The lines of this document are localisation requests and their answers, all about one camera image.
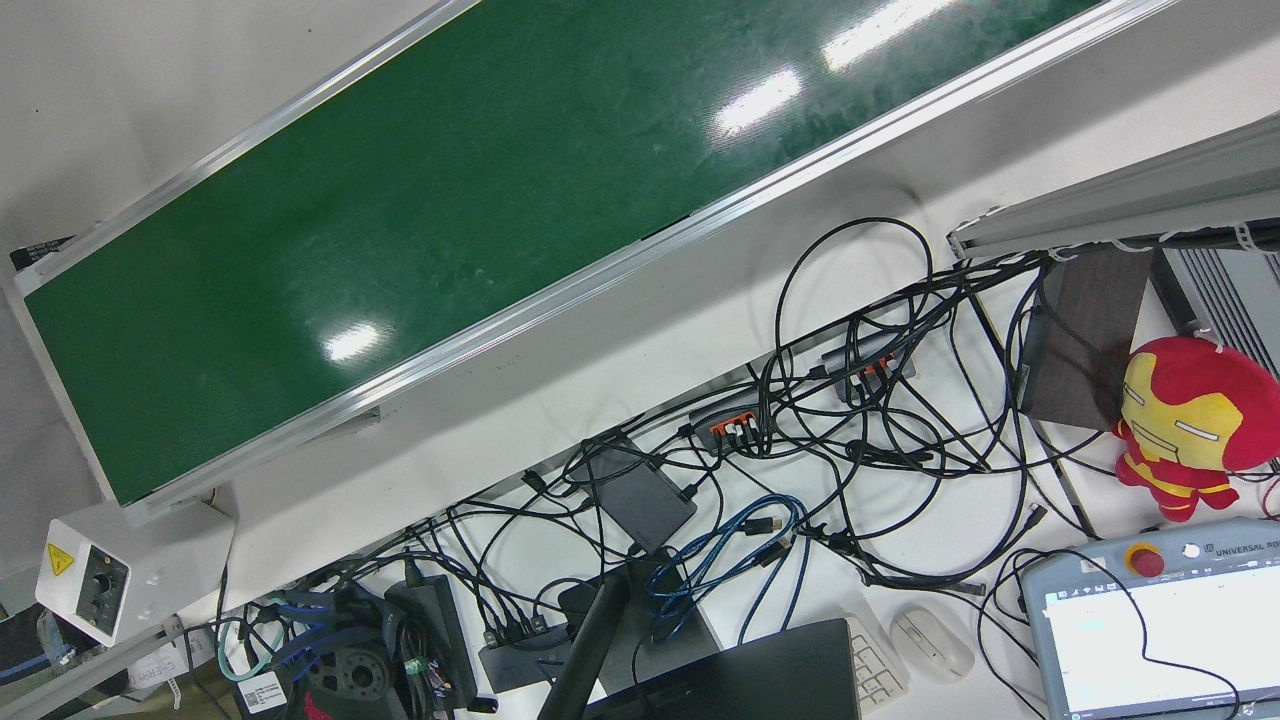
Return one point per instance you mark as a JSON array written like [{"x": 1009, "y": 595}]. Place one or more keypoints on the grey usb hub orange ports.
[
  {"x": 868, "y": 358},
  {"x": 735, "y": 415}
]

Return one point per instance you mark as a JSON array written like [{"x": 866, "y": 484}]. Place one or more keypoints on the black rectangular power adapter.
[{"x": 635, "y": 490}]

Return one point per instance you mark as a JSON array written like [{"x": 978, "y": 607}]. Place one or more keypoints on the green conveyor belt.
[{"x": 430, "y": 230}]

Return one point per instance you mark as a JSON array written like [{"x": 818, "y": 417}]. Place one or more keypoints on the black docking hub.
[{"x": 520, "y": 655}]

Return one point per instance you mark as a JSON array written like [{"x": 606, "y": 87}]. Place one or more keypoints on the black laptop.
[{"x": 750, "y": 675}]

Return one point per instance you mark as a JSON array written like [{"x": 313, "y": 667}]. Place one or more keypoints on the black power brick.
[{"x": 430, "y": 625}]

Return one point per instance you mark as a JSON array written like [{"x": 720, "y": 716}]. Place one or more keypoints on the white keyboard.
[{"x": 877, "y": 665}]

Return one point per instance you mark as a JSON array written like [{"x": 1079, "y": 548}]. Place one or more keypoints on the white computer mouse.
[{"x": 931, "y": 645}]

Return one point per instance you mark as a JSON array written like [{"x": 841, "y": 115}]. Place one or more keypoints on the dark brown box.
[{"x": 1085, "y": 340}]

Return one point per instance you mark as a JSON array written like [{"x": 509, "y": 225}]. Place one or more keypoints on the grey aluminium profile beam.
[{"x": 1120, "y": 195}]

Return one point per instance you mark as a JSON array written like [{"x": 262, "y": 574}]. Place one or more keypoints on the red yellow plush toy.
[{"x": 1190, "y": 420}]

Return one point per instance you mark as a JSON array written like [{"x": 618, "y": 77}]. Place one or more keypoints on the white conveyor control box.
[{"x": 120, "y": 565}]

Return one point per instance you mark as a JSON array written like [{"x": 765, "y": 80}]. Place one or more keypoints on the grey robot teach pendant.
[{"x": 1150, "y": 620}]

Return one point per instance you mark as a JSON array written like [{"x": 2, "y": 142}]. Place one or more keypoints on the grey ribbed metal case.
[{"x": 1225, "y": 295}]

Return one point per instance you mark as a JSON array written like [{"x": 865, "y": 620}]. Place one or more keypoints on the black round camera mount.
[{"x": 350, "y": 675}]

